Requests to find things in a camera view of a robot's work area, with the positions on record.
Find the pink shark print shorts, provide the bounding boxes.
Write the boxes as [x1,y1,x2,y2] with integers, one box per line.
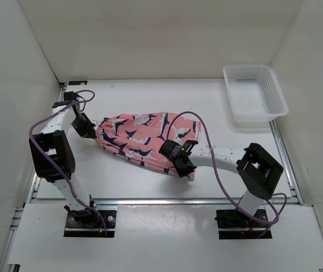
[96,112,202,176]

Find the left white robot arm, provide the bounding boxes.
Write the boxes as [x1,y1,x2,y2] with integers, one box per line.
[29,91,100,227]

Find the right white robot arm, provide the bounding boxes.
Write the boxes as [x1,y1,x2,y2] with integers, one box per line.
[159,139,283,227]

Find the white perforated plastic basket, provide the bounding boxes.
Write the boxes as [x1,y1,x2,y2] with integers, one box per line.
[223,64,289,133]

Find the aluminium front rail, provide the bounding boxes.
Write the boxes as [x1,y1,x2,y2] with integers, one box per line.
[95,198,231,205]

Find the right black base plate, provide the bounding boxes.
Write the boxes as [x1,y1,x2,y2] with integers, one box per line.
[215,209,273,240]

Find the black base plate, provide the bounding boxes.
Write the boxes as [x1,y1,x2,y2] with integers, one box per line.
[215,209,273,240]
[63,209,117,238]

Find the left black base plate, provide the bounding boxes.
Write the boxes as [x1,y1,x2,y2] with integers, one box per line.
[63,209,117,238]

